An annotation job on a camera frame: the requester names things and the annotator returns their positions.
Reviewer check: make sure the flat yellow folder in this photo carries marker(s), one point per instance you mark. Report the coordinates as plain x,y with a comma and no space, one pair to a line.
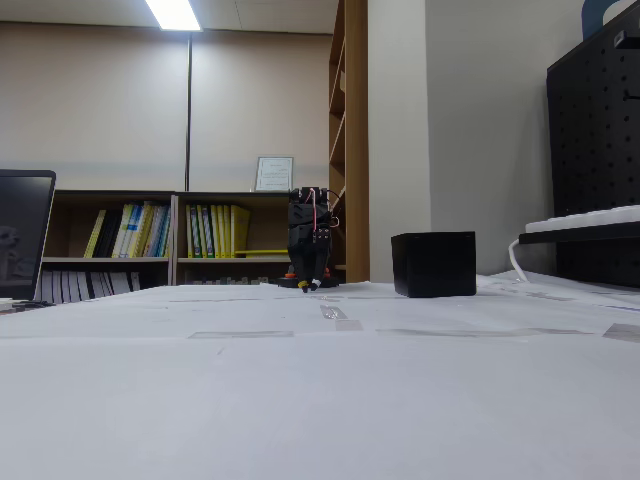
262,253

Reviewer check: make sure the framed white certificate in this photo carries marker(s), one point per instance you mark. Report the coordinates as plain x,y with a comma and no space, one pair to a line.
272,173

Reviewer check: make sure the yellow binder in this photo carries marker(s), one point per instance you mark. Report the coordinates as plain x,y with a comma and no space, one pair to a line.
240,230
222,232

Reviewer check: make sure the white yellow book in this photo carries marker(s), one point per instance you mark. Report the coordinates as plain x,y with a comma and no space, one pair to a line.
139,230
125,230

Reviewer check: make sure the dark blue rounded object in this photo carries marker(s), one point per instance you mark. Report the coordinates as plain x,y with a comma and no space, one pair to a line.
592,15

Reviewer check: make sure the black laptop screen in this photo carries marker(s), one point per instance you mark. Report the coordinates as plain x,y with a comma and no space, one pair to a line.
22,230

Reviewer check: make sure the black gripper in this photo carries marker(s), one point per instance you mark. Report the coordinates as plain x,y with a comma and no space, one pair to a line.
303,243

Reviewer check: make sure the green white binder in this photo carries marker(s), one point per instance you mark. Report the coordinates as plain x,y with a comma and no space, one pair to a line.
206,232
192,232

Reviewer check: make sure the black pegboard panel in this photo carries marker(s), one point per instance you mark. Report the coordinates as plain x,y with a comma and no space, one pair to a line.
595,150

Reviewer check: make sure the black shelf rail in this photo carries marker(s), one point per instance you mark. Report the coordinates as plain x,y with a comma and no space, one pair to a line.
580,236

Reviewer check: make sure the white power strip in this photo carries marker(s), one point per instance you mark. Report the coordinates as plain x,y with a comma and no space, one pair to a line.
590,217

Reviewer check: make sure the white paper table cover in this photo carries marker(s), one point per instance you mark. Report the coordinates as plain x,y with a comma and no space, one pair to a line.
300,400

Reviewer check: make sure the tall wooden bookshelf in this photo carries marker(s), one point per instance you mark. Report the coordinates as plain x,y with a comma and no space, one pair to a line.
356,75

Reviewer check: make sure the blue green book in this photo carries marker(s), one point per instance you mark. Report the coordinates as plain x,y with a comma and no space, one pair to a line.
159,232

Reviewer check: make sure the black open box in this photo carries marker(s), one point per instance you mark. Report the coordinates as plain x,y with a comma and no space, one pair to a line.
435,265

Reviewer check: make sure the rectangular ceiling light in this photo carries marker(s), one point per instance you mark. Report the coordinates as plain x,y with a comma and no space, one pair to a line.
172,15

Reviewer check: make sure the yellow thin book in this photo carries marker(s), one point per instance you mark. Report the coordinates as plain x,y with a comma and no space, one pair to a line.
95,234

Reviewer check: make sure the low wooden bookshelf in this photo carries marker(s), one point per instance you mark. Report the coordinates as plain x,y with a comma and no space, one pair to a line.
181,235
70,225

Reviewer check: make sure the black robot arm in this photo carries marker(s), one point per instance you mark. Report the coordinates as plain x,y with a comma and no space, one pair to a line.
332,281

